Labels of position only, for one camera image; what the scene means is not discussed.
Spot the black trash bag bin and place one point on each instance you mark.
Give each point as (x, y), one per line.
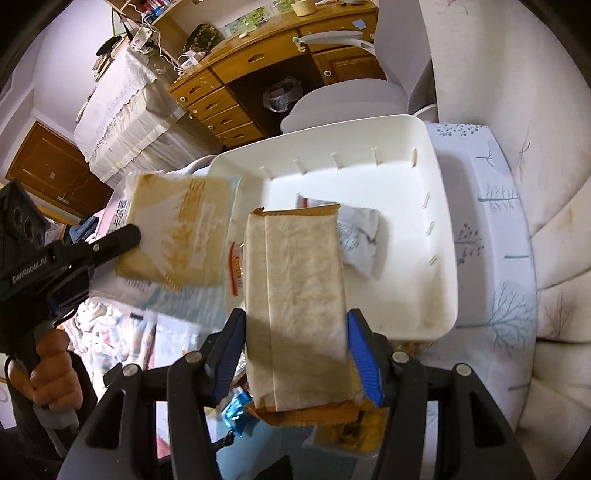
(282, 95)

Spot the white plastic storage bin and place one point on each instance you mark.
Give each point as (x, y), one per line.
(394, 219)

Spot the blue snowflake snack packet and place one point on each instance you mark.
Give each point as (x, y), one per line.
(234, 414)

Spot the person's left hand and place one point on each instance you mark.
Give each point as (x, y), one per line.
(53, 383)

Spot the white red snack packet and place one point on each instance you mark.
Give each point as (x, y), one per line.
(357, 231)

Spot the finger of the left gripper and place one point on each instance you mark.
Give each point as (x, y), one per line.
(111, 246)

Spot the floral pastel blanket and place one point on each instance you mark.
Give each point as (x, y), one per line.
(102, 336)

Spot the brown wooden door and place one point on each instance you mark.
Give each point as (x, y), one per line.
(54, 170)

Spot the orange crab noodle snack packet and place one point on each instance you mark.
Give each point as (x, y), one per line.
(360, 439)

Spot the large beige cake packet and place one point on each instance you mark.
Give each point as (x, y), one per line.
(179, 266)

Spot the wooden desk with drawers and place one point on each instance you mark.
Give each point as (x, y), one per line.
(225, 92)

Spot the grey office chair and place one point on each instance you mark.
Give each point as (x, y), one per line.
(403, 52)

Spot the patterned light blue tablecloth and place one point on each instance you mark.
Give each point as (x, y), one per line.
(497, 308)

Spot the brown cracker packet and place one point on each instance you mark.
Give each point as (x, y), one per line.
(297, 343)

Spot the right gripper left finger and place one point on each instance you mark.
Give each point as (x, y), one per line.
(150, 424)

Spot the lace covered cabinet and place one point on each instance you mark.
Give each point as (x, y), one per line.
(131, 123)

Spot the red edged dark plum packet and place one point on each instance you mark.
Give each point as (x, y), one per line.
(235, 268)

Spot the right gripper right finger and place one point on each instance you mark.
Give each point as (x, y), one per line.
(475, 441)

